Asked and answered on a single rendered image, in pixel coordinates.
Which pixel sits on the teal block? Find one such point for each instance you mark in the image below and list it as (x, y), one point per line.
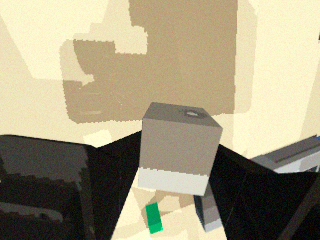
(154, 219)

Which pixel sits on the tan block with round hole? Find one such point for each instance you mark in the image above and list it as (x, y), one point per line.
(177, 149)

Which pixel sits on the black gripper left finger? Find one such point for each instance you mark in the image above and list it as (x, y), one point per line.
(103, 175)

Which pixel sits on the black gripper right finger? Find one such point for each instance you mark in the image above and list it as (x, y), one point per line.
(256, 202)

